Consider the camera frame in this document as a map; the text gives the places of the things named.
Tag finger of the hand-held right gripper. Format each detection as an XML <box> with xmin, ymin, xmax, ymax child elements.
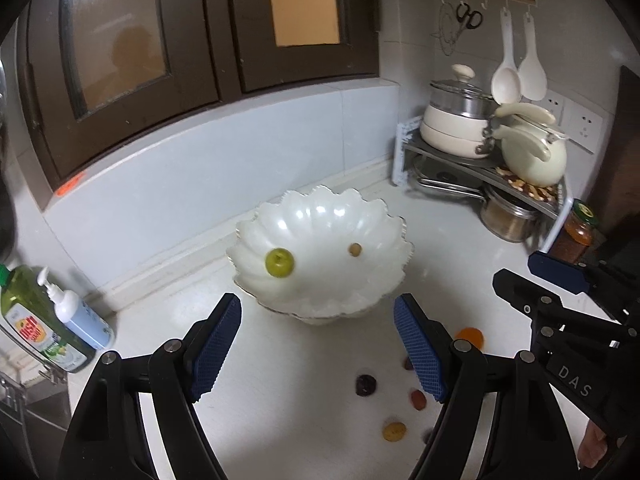
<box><xmin>492</xmin><ymin>269</ymin><xmax>637</xmax><ymax>347</ymax></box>
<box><xmin>528</xmin><ymin>252</ymin><xmax>640</xmax><ymax>318</ymax></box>

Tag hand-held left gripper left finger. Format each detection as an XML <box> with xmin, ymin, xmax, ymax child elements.
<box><xmin>59</xmin><ymin>292</ymin><xmax>243</xmax><ymax>480</ymax></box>

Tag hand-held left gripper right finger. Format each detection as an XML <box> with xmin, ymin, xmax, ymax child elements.
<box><xmin>393</xmin><ymin>294</ymin><xmax>588</xmax><ymax>480</ymax></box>

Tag orange tangerine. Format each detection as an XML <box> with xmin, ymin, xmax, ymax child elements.
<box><xmin>454</xmin><ymin>327</ymin><xmax>485</xmax><ymax>352</ymax></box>

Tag white scalloped bowl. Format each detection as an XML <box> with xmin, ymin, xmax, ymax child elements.
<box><xmin>226</xmin><ymin>186</ymin><xmax>415</xmax><ymax>325</ymax></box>

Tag person's right hand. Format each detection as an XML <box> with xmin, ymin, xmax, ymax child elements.
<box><xmin>580</xmin><ymin>417</ymin><xmax>612</xmax><ymax>471</ymax></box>

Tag glass jar orange sauce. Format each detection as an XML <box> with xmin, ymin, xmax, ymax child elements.
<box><xmin>550</xmin><ymin>199</ymin><xmax>600</xmax><ymax>263</ymax></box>

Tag stainless steel pot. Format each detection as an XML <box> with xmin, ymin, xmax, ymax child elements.
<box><xmin>480</xmin><ymin>185</ymin><xmax>538</xmax><ymax>245</ymax></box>

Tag brown beige woven trivet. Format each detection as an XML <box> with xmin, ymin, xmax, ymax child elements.
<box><xmin>495</xmin><ymin>165</ymin><xmax>561</xmax><ymax>206</ymax></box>

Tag small green apple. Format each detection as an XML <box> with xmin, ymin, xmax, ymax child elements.
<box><xmin>264</xmin><ymin>247</ymin><xmax>296</xmax><ymax>278</ymax></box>

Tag cream ceramic kettle pot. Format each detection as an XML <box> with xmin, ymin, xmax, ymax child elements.
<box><xmin>492</xmin><ymin>102</ymin><xmax>571</xmax><ymax>187</ymax></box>

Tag white pump bottle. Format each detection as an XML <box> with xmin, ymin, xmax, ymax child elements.
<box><xmin>37</xmin><ymin>266</ymin><xmax>116</xmax><ymax>351</ymax></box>

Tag brown wooden panel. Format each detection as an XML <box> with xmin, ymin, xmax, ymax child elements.
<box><xmin>592</xmin><ymin>65</ymin><xmax>640</xmax><ymax>261</ymax></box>

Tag steel rimmed pot lid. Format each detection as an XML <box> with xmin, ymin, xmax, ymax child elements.
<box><xmin>412</xmin><ymin>155</ymin><xmax>488</xmax><ymax>206</ymax></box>

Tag grey corner shelf rack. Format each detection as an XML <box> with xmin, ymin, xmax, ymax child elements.
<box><xmin>391</xmin><ymin>116</ymin><xmax>576</xmax><ymax>256</ymax></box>

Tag cream cooking pot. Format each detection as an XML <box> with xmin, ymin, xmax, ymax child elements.
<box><xmin>420</xmin><ymin>102</ymin><xmax>496</xmax><ymax>161</ymax></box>

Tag green dish soap bottle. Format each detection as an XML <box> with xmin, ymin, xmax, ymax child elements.
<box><xmin>0</xmin><ymin>264</ymin><xmax>97</xmax><ymax>374</ymax></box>

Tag steel steamer insert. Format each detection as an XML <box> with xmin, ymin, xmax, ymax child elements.
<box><xmin>430</xmin><ymin>80</ymin><xmax>496</xmax><ymax>118</ymax></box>

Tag white serving spoon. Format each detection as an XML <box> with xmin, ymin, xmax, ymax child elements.
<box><xmin>490</xmin><ymin>7</ymin><xmax>523</xmax><ymax>103</ymax></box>

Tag white rice paddle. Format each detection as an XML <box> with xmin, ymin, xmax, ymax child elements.
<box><xmin>517</xmin><ymin>12</ymin><xmax>549</xmax><ymax>101</ymax></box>

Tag steel sink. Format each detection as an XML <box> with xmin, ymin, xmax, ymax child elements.
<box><xmin>0</xmin><ymin>385</ymin><xmax>71</xmax><ymax>461</ymax></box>

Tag orange sticker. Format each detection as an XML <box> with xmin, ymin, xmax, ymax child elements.
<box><xmin>54</xmin><ymin>176</ymin><xmax>85</xmax><ymax>197</ymax></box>

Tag glass lid cream knob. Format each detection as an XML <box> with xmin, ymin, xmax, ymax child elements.
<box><xmin>432</xmin><ymin>64</ymin><xmax>493</xmax><ymax>98</ymax></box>

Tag brown wooden window sash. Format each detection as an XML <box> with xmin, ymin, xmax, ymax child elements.
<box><xmin>25</xmin><ymin>0</ymin><xmax>223</xmax><ymax>196</ymax></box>
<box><xmin>202</xmin><ymin>0</ymin><xmax>381</xmax><ymax>95</ymax></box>

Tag white wall socket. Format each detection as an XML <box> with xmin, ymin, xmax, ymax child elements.
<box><xmin>540</xmin><ymin>87</ymin><xmax>566</xmax><ymax>126</ymax></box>
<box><xmin>562</xmin><ymin>100</ymin><xmax>606</xmax><ymax>155</ymax></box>

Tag metal wire skimmer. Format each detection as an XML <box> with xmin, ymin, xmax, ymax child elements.
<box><xmin>431</xmin><ymin>0</ymin><xmax>463</xmax><ymax>56</ymax></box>

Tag black handled scissors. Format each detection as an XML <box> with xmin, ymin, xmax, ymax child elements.
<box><xmin>452</xmin><ymin>2</ymin><xmax>484</xmax><ymax>43</ymax></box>

